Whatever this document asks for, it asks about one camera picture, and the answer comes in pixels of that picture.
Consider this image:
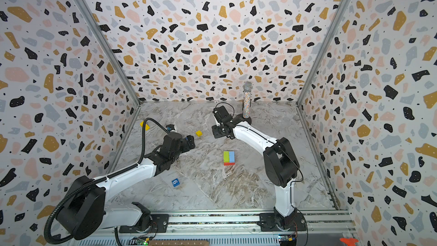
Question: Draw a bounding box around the lime green block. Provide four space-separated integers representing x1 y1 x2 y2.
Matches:
223 151 230 164

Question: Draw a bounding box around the light blue block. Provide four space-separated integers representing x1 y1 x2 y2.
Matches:
229 151 235 163

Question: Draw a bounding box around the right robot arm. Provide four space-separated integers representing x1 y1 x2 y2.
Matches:
212 106 300 231

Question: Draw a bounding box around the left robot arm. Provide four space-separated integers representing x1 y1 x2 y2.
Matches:
44 131 195 244

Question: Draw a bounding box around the yellow flat rectangular block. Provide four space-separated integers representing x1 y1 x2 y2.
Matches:
140 121 150 131

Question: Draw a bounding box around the black round microphone stand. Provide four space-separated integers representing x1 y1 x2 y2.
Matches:
237 114 252 126

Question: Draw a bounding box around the blue number six cube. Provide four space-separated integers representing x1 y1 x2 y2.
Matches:
172 179 180 187

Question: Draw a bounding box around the glitter microphone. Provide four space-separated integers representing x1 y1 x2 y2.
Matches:
242 82 253 118

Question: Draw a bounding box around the wooden strip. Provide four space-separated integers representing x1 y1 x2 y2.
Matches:
149 239 210 246

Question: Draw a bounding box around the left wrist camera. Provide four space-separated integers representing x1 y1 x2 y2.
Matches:
166 124 176 132

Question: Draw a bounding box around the black corrugated cable hose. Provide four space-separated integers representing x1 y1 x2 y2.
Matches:
43 117 171 245

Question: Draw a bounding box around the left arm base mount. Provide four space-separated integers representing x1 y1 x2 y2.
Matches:
118 214 170 234

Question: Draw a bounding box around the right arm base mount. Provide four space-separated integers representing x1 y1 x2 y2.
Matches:
257 210 307 232

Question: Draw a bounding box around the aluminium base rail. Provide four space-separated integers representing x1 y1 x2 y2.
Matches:
69 208 358 246

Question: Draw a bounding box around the red clamp handle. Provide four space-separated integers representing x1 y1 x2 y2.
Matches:
339 238 359 246

